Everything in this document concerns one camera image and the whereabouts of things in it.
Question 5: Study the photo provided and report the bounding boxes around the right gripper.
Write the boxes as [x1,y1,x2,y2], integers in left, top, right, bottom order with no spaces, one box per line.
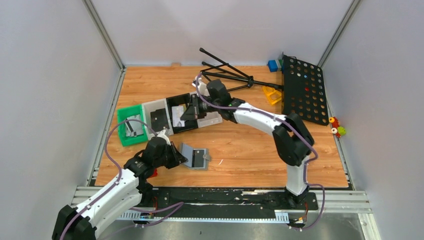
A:
[181,93,221,121]

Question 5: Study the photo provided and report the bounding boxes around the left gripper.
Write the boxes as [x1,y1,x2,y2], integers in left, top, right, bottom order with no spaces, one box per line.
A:
[153,141,188,169]

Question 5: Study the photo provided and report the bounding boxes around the silver credit card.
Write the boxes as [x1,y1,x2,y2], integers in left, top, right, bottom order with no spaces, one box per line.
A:
[171,105,186,128]

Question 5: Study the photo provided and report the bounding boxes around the black credit card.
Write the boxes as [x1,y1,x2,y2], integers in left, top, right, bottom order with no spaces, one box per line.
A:
[191,149,207,169]

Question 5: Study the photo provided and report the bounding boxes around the grey card holder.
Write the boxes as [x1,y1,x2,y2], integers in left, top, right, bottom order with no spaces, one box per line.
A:
[179,143,212,171]

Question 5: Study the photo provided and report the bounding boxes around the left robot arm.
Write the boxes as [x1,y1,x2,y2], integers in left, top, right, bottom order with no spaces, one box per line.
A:
[51,131,188,240]

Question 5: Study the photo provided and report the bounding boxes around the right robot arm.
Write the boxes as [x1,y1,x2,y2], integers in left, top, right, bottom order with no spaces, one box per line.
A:
[180,75,315,209]

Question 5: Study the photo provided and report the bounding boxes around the black card in bin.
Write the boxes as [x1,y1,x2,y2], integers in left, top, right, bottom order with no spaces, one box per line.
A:
[150,108,170,132]

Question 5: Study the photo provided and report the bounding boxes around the white bin with black card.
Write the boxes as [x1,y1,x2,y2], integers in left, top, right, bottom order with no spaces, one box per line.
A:
[141,98,174,140]

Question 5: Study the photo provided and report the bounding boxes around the silver cards in bin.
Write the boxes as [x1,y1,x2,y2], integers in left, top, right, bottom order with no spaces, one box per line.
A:
[125,114,144,137]

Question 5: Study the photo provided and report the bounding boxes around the black plastic bin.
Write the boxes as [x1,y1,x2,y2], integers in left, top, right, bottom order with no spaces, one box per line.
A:
[166,93,199,134]

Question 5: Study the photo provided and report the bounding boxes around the white empty bin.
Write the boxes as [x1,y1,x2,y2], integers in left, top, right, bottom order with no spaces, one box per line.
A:
[190,92,223,128]

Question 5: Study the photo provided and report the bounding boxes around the red toy window block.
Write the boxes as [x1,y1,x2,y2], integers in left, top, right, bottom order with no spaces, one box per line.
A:
[147,168,158,179]

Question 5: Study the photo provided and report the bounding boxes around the black folding stand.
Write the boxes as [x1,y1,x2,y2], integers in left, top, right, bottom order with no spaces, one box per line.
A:
[199,47,284,92]

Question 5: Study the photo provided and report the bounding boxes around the green plastic bin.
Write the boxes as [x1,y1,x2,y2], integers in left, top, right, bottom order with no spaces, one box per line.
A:
[117,104,148,147]

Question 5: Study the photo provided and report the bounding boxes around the blue toy block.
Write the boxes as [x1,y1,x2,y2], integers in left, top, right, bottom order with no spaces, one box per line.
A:
[267,59,283,73]

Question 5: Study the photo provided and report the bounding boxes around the black perforated tray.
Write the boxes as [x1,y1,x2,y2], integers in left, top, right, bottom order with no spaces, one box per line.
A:
[281,54,329,126]

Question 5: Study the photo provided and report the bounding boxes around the colourful toy figure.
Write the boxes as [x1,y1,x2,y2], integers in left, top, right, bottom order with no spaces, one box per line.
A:
[328,116,347,138]

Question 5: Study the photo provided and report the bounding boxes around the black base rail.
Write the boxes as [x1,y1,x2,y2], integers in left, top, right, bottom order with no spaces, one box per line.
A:
[136,187,319,220]

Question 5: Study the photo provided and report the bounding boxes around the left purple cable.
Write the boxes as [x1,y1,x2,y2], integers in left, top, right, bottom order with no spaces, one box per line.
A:
[58,118,185,240]

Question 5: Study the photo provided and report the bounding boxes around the yellow toy frame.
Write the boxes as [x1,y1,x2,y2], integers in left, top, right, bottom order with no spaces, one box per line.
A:
[262,86,282,106]

